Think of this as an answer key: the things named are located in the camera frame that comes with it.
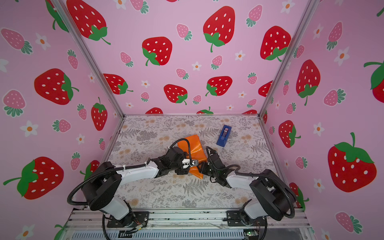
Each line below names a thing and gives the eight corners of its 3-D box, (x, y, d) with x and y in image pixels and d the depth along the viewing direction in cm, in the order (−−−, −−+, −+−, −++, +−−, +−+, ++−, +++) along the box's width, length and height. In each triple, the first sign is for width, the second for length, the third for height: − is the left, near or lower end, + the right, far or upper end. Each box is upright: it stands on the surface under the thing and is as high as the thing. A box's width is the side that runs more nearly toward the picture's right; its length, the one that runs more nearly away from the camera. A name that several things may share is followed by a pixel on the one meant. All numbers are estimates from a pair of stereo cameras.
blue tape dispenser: (216, 144, 106) (218, 138, 100) (222, 130, 114) (224, 124, 108) (224, 147, 104) (226, 141, 98) (230, 133, 113) (231, 126, 107)
